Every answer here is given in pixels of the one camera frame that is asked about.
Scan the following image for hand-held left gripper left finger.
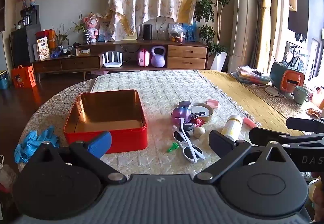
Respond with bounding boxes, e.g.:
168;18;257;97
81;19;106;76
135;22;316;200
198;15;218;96
38;131;127;185

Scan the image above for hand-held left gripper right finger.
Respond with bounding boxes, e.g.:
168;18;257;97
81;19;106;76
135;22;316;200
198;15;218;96
194;130;291;185

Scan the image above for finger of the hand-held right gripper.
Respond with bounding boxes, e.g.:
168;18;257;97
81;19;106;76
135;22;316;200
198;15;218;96
249;126;324;148
286;117;324;133

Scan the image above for pink tube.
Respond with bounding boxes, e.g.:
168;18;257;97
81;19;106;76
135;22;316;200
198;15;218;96
243;116;258;128

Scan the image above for white and yellow bottle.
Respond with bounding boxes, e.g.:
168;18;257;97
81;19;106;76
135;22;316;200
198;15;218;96
221;114;243;141

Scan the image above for wooden egg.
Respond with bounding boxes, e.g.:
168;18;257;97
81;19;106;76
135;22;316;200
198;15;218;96
193;126;206;138

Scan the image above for red tin box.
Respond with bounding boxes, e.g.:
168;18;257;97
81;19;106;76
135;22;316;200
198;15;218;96
63;89;148;154

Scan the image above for white sunglasses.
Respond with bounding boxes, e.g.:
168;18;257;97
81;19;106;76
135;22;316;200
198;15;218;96
172;118;204;163

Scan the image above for purple squishy toy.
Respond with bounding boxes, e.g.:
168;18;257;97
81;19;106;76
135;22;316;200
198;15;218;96
171;106;193;124

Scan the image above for green mug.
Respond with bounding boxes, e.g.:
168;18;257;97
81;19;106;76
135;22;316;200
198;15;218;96
294;86;310;105

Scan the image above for round metal tin lid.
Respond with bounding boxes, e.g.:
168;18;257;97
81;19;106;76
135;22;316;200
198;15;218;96
188;102;214;121

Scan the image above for round coaster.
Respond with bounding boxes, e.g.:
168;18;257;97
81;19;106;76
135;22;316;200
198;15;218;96
264;86;279;96

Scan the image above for teal and orange tissue box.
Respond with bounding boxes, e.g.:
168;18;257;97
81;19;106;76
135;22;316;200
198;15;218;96
270;62;305;94

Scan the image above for grey floral tablecloth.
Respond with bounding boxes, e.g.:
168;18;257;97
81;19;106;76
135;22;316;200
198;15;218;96
18;78;317;171

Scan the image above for stack of folders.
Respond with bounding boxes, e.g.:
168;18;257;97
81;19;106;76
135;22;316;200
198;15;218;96
232;66;272;84

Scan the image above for blue rubber gloves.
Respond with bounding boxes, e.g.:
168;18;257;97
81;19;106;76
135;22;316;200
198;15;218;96
14;125;60;164

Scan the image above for white router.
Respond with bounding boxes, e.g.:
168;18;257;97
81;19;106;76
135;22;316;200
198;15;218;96
102;52;124;68

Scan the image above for wooden media cabinet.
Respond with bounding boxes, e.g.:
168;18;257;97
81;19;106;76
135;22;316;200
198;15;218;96
32;40;209;80

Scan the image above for pink toy case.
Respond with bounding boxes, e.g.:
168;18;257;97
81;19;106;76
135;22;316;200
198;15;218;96
137;48;151;67

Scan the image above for orange paper bag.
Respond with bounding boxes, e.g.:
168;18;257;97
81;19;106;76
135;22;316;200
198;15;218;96
11;65;35;88

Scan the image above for purple kettlebell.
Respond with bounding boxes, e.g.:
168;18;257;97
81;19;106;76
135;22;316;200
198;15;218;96
151;46;166;67

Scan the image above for small potted green plant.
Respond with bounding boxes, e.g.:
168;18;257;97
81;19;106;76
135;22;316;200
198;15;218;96
71;11;92;44

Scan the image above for printed snack bag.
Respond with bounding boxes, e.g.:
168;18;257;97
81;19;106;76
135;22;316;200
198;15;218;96
37;37;50;61

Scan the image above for thin-leaved potted plant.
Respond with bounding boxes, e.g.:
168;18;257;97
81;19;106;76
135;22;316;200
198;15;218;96
54;24;72;47

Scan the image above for blue picture box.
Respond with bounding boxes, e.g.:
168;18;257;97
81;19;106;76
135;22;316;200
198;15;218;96
182;23;197;42

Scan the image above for pink doll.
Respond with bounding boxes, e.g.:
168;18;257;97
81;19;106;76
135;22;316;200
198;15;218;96
85;13;100;43

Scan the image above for clear plastic bag of fruit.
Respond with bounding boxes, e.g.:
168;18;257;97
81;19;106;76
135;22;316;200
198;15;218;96
167;23;184;43

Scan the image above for beige curtain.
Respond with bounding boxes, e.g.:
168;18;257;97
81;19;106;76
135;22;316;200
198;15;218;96
253;0;274;73

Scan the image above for black cylinder speaker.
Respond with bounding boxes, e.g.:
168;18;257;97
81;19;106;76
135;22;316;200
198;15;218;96
143;24;153;40

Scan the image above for dark side cabinet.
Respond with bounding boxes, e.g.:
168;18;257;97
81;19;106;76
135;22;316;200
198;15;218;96
11;24;42;67

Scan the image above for white standing air conditioner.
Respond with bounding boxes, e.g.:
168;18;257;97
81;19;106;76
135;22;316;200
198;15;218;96
228;0;255;74

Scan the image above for black coffee machine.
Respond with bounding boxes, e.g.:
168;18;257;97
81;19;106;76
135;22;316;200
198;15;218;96
20;5;40;27

